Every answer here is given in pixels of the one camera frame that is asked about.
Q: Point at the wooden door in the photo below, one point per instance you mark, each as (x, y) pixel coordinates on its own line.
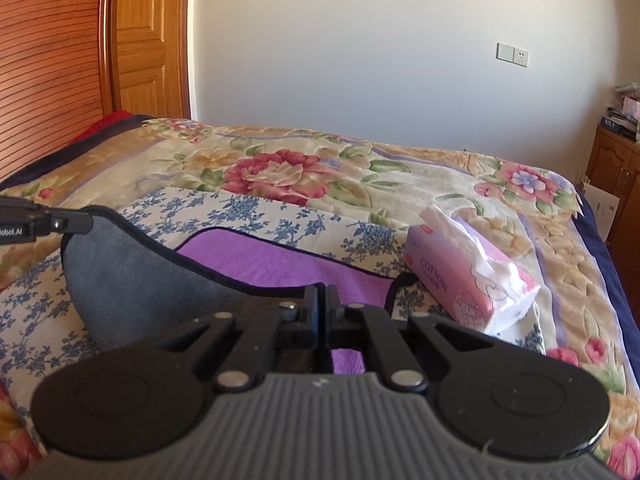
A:
(150, 35)

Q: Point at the floral printed blanket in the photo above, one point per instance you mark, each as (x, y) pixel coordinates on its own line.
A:
(390, 180)

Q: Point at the white cardboard box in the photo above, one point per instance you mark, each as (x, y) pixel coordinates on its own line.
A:
(601, 210)

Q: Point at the blue floral white cloth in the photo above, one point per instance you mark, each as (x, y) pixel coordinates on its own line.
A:
(280, 222)

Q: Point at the wooden slatted headboard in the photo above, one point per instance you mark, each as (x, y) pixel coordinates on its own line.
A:
(50, 60)

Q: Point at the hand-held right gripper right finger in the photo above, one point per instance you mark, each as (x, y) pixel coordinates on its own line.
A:
(333, 321)

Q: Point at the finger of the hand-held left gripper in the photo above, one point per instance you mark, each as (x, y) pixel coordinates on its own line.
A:
(75, 221)

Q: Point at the purple and grey towel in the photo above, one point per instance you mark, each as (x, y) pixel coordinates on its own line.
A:
(150, 280)

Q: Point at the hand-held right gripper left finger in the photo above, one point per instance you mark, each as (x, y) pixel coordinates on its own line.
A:
(312, 321)

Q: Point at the wooden cabinet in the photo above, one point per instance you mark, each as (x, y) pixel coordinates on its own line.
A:
(617, 180)

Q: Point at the white wall socket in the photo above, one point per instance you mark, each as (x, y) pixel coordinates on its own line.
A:
(521, 56)

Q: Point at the white wall switch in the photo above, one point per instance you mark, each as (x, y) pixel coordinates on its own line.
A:
(505, 52)

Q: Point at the stack of books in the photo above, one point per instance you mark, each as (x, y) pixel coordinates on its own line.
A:
(625, 110)

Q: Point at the pink tissue pack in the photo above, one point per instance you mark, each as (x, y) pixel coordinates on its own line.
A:
(467, 270)

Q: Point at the red cloth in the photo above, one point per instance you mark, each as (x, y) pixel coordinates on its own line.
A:
(107, 125)

